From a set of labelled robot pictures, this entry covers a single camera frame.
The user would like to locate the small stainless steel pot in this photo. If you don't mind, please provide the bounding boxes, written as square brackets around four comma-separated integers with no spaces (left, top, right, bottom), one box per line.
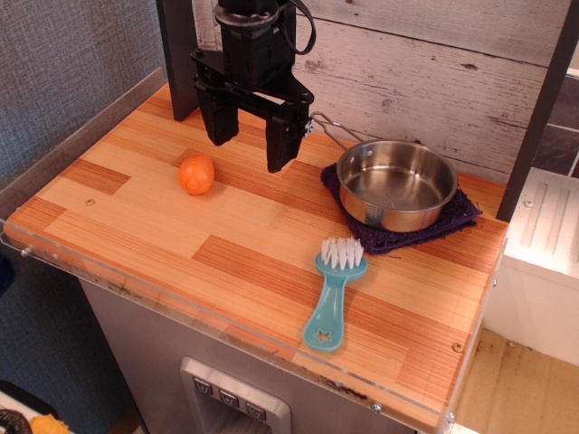
[310,111,459,233]

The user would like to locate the yellow orange fabric object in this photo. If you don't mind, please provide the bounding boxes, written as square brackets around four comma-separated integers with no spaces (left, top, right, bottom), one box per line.
[29,414,71,434]

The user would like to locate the silver dispenser panel with buttons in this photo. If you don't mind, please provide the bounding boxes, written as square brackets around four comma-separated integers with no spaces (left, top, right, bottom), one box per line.
[180,357,292,433]

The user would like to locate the grey toy fridge cabinet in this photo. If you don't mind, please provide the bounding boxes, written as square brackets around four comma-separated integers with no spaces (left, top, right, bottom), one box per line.
[81,281,411,433]

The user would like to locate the grey left side rail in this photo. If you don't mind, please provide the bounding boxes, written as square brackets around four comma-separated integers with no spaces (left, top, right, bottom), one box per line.
[1,68,166,220]

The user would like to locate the dark grey post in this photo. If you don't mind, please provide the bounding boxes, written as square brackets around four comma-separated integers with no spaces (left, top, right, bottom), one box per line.
[156,0,199,121]
[496,0,578,222]

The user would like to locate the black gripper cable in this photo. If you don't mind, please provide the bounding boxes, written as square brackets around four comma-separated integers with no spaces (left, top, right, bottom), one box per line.
[278,0,316,57]

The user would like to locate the teal scrub brush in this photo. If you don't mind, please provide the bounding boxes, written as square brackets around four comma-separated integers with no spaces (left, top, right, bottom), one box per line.
[303,237,368,352]

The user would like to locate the dark purple knitted cloth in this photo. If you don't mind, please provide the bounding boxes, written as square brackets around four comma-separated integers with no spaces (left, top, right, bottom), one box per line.
[320,163,482,255]

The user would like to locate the dark grey right post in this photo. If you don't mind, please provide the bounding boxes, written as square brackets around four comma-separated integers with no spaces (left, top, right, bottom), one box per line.
[496,0,578,222]

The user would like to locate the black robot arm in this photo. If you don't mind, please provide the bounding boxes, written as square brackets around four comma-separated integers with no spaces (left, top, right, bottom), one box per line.
[191,1,317,173]

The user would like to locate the clear acrylic edge guard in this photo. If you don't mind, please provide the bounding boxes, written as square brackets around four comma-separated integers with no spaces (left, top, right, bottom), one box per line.
[5,212,506,433]

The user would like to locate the dark grey left post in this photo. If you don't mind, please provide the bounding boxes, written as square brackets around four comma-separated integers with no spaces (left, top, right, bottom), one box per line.
[156,0,199,121]

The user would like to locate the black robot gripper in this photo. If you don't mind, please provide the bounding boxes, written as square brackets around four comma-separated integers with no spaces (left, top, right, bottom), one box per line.
[191,13,315,173]

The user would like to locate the orange plastic toy carrot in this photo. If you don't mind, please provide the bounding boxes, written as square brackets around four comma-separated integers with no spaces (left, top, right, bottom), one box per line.
[178,153,215,194]

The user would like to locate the white toy sink unit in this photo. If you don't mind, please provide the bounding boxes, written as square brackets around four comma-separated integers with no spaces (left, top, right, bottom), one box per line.
[484,168,578,364]

